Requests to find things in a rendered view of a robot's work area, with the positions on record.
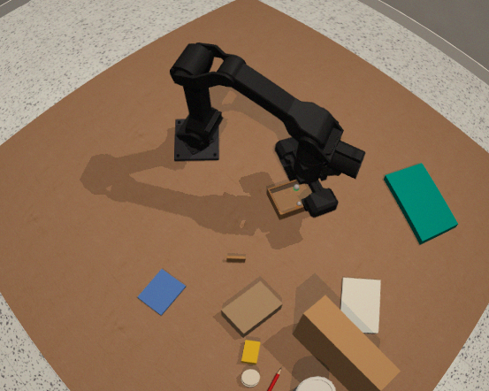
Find red pencil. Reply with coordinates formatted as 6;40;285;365
267;370;281;391

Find brown rectangular block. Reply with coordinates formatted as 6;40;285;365
293;295;400;391

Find tan flat rectangular box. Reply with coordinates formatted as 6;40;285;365
221;281;283;338

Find yellow rectangular block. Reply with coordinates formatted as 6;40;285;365
241;340;260;364

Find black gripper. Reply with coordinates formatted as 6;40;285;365
275;137;339;218

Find wooden ball tray with clear cover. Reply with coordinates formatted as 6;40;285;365
266;180;312;220

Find teal flat rectangular block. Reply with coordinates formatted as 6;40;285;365
384;163;458;244

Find blue flat rectangular pad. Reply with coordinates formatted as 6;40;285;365
138;269;186;316

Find grey mug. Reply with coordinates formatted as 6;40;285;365
293;376;336;391

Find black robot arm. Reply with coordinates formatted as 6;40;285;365
170;42;366;181

